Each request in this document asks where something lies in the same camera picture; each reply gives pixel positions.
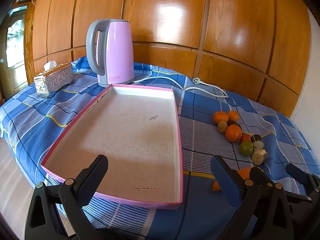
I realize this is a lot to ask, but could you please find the orange carrot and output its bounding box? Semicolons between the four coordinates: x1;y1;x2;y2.
211;166;263;192

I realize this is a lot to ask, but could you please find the green tomato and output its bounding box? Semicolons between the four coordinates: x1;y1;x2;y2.
239;140;254;156

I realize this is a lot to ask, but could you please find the red tomato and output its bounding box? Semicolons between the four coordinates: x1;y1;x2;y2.
239;134;251;145

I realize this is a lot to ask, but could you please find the large orange mandarin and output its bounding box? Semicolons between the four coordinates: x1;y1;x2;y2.
225;125;242;142

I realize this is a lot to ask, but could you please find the dark purple passion fruit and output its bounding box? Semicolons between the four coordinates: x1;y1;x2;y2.
227;120;241;128

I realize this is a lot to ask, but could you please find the small yellow-green fruit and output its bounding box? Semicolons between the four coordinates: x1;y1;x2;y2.
217;120;228;133

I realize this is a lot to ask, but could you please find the small orange mandarin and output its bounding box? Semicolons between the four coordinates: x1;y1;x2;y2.
228;110;240;122

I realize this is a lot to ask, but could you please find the orange mandarin with stem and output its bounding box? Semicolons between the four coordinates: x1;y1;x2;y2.
213;111;229;124

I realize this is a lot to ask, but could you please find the blue plaid tablecloth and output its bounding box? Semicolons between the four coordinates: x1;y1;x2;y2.
1;58;319;239

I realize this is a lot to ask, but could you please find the pink shallow tray box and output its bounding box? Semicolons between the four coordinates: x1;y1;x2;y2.
41;85;183;209

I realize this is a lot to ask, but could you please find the silver ornate tissue box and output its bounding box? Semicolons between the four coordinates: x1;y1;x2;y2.
34;63;74;98

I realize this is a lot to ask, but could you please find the wooden door with glass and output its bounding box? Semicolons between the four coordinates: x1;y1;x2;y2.
1;6;28;100

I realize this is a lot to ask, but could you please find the pink electric kettle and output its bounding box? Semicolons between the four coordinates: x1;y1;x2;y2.
86;18;135;87

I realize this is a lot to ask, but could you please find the white kettle power cord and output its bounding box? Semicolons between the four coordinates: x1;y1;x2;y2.
132;76;229;99

